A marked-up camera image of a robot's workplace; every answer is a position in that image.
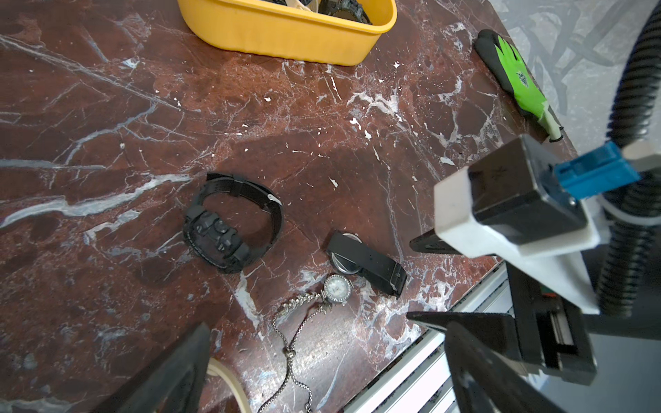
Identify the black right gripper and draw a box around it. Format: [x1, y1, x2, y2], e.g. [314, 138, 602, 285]
[405, 228, 598, 386]

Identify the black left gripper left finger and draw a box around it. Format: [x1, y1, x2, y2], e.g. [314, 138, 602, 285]
[92, 323, 211, 412]

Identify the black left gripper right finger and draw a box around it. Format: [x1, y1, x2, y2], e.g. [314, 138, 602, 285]
[445, 322, 562, 412]

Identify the chunky black sport watch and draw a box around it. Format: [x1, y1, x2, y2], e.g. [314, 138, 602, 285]
[318, 0, 372, 25]

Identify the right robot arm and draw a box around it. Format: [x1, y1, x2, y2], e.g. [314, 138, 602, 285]
[407, 9, 660, 412]

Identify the rugged black digital watch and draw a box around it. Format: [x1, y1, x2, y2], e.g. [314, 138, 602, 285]
[182, 172, 284, 275]

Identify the yellow plastic storage box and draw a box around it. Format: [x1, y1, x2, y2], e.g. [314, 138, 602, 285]
[178, 1, 398, 66]

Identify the green and black work glove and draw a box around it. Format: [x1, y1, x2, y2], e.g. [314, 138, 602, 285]
[473, 29, 564, 142]

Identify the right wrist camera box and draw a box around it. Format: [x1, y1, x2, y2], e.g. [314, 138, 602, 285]
[433, 133, 661, 316]

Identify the silver chain bracelet watch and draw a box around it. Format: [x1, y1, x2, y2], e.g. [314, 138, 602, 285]
[258, 274, 354, 412]

